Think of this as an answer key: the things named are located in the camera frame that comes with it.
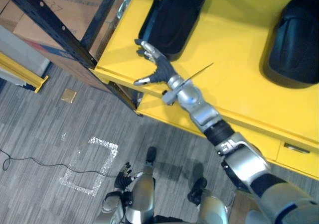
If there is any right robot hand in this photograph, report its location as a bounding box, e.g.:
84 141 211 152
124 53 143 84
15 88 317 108
134 38 178 86

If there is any yellow metal shelf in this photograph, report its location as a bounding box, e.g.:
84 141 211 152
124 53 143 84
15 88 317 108
94 0 319 180

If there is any right silver robot leg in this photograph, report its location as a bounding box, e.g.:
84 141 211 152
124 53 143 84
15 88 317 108
198 189 229 224

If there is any cardboard box with handwriting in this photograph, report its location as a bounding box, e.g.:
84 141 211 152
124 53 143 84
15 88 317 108
13 0 111 42

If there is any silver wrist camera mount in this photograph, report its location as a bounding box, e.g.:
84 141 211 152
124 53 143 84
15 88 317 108
161 83 190 107

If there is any dark robot foot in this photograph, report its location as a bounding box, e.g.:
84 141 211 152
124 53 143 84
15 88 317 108
187 177 208 206
145 146 158 165

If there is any left dark robot foot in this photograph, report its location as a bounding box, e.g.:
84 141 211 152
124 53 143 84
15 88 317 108
145 146 158 165

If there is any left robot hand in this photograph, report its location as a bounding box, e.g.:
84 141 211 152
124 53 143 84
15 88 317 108
114 162 144 192

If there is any silver drawer handle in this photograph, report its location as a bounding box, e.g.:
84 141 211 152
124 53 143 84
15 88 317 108
284 142 311 154

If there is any black metal rack post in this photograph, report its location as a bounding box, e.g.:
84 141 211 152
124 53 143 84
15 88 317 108
0 0 144 117

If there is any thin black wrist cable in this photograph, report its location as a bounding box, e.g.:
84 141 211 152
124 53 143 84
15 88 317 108
183 62 215 82

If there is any black metal rack brace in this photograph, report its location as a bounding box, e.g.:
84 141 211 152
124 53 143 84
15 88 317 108
80 0 125 51

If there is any plain cardboard box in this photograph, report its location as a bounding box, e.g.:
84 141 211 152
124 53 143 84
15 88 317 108
0 0 26 33

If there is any left silver robot leg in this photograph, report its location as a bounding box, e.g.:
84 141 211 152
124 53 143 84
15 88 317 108
124 163 157 224

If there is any right dark robot foot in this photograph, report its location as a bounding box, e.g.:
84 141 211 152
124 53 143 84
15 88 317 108
187 177 208 206

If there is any yellow metal beam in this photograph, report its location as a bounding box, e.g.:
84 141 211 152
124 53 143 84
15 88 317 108
0 51 49 94

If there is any black floor cable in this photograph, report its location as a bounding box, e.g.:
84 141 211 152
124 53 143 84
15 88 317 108
0 148 121 179

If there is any small cardboard piece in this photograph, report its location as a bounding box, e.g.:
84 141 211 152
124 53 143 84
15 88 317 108
60 88 78 103

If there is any cardboard box with blue print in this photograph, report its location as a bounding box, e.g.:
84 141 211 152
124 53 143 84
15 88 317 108
22 0 130 95

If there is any black plastic housing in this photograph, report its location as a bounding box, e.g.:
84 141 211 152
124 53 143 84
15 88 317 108
259 0 319 90
138 0 207 62

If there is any silver robot leg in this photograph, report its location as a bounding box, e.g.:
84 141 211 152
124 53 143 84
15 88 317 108
198 189 229 224
124 163 157 224

